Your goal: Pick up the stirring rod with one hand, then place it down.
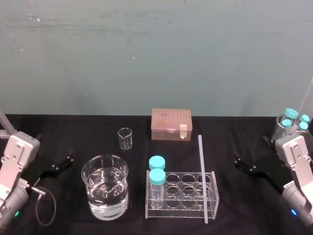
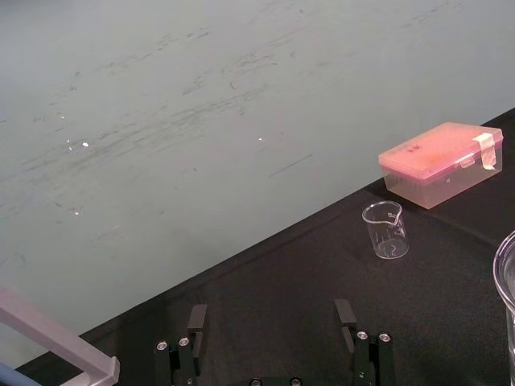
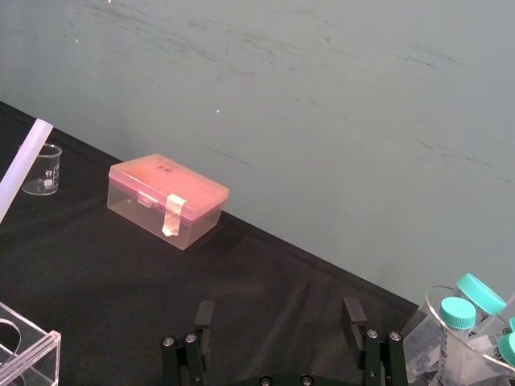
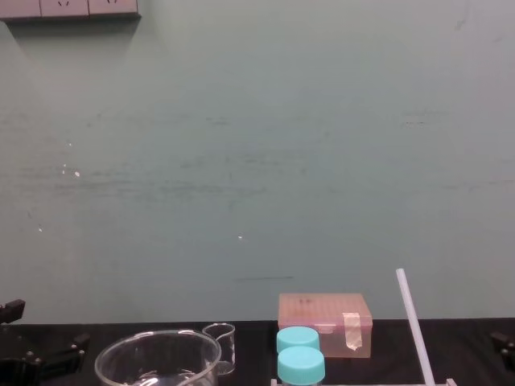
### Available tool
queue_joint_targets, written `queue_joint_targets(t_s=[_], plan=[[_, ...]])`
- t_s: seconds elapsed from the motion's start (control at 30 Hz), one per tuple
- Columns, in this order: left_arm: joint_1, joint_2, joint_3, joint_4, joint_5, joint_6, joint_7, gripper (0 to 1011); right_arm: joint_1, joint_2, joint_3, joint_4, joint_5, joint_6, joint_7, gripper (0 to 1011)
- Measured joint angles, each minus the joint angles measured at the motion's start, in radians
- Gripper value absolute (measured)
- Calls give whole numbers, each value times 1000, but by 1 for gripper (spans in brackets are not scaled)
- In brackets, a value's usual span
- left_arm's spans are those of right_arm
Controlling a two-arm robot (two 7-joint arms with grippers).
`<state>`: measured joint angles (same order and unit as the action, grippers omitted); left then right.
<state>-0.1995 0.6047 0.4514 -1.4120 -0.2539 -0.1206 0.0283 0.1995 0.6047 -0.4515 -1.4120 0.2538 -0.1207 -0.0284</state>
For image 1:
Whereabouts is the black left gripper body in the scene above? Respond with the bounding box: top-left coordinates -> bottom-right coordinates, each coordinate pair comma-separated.
23,151 -> 57,188

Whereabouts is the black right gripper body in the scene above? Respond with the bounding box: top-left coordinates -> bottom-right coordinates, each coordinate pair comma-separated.
255,151 -> 293,193

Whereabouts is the clear glass stirring rod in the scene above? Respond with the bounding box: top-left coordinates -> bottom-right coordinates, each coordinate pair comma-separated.
197,135 -> 210,224

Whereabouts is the clear tilted glass beaker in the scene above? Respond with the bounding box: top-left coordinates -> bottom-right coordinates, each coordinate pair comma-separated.
269,115 -> 310,143

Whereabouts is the large teal capped vial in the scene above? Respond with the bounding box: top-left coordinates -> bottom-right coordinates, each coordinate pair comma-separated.
283,107 -> 300,121

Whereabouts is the large glass beaker with water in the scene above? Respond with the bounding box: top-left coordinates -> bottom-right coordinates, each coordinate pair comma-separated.
81,154 -> 130,220

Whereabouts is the small empty glass beaker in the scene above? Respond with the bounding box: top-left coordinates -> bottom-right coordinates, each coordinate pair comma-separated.
117,127 -> 133,150

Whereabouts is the clear acrylic tube rack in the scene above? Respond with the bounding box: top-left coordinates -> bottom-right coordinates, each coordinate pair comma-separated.
145,169 -> 220,219

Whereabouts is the beige tape strip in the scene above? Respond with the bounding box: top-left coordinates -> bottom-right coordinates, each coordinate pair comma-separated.
179,123 -> 188,140

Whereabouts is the black table cloth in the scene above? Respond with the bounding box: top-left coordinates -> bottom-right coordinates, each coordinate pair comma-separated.
0,113 -> 313,235

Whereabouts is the teal capped clear tube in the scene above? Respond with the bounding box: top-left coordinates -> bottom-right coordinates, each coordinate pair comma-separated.
148,168 -> 167,210
148,156 -> 166,172

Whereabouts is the pink translucent plastic box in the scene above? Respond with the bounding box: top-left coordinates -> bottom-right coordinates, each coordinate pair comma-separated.
150,108 -> 193,141

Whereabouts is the thin dark gripper cable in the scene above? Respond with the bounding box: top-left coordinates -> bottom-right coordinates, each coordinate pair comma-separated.
28,186 -> 57,226

